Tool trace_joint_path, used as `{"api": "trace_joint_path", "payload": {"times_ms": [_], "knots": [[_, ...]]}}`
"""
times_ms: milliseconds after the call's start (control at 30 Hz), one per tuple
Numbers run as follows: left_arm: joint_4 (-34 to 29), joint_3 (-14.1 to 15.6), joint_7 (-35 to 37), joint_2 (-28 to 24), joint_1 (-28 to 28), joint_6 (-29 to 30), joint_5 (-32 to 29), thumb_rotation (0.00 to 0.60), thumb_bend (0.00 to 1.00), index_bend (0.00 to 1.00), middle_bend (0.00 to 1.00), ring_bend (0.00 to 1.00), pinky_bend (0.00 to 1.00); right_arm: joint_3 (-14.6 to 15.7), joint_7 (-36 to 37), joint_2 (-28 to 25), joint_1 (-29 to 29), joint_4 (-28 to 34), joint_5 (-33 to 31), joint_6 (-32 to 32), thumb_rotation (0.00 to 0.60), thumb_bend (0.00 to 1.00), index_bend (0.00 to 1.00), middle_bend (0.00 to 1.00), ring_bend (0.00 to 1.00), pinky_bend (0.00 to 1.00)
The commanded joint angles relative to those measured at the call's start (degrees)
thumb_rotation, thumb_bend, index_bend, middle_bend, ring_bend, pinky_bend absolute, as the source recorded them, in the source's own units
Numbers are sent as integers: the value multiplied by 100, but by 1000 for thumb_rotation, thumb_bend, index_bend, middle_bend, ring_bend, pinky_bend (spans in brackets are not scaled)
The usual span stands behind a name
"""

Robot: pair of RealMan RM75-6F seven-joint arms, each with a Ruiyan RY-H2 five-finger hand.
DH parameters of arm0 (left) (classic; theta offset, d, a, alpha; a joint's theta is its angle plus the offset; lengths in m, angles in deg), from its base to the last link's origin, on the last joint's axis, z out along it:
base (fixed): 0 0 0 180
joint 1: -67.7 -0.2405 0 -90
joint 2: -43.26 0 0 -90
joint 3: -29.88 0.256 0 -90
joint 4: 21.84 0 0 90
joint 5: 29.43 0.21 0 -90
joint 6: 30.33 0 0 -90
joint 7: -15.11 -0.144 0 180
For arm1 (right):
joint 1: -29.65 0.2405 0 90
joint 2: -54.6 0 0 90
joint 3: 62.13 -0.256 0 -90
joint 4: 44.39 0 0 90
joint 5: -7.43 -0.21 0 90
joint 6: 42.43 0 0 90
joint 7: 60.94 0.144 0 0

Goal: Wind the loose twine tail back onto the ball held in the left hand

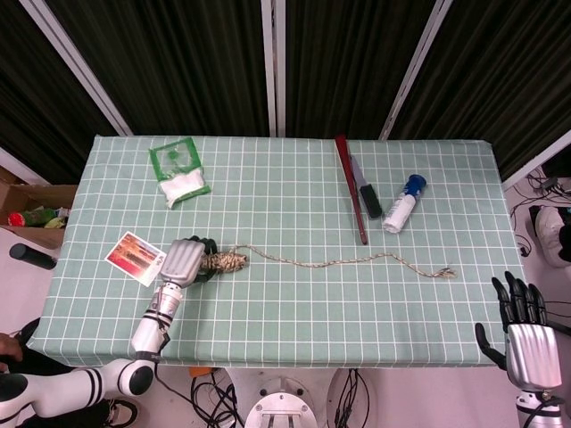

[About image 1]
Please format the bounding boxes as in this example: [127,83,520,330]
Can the dark red folded fan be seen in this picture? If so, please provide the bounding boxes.
[335,135,370,246]

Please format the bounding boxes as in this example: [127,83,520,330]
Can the dark pleated curtain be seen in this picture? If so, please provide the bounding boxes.
[44,0,273,137]
[0,0,120,184]
[392,0,571,179]
[285,0,436,139]

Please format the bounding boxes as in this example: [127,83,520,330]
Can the green checkered tablecloth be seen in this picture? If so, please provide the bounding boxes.
[25,135,549,370]

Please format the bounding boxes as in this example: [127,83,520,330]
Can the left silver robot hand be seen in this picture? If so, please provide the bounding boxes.
[158,235,219,289]

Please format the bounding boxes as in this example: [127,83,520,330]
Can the green snack packet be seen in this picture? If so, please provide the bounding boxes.
[24,207,68,229]

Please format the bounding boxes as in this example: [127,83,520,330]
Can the black white shoe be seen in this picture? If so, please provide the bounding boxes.
[95,398,139,424]

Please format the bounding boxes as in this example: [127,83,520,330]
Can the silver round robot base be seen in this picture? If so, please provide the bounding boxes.
[244,390,319,428]

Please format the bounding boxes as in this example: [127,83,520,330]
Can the green plastic bag white contents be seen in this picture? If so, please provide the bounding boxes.
[148,136,212,210]

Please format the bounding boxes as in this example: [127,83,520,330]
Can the brown cardboard box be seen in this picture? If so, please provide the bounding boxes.
[0,167,78,251]

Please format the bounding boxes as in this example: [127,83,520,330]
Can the white bottle blue cap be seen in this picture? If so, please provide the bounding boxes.
[381,174,428,234]

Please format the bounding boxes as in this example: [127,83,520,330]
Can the black cylinder roller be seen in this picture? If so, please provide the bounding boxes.
[9,243,58,271]

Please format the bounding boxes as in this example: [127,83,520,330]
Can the white rounded machine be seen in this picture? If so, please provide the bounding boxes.
[534,205,571,268]

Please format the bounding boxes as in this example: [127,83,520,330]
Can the red picture card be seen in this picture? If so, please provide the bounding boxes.
[103,230,171,287]

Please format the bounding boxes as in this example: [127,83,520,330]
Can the grey knife black handle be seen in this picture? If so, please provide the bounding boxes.
[349,154,384,220]

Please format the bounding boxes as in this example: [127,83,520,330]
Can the black floor cable bundle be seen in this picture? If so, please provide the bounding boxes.
[334,368,371,428]
[508,171,571,233]
[190,369,244,428]

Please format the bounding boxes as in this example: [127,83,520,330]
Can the white frame post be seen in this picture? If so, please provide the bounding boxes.
[261,0,286,137]
[501,133,571,191]
[20,0,134,136]
[0,146,39,185]
[379,0,454,139]

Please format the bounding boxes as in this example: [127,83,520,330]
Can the twine rope bundle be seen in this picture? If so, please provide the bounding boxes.
[200,243,459,280]

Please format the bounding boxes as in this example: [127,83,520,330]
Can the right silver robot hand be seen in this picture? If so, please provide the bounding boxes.
[475,270,564,393]

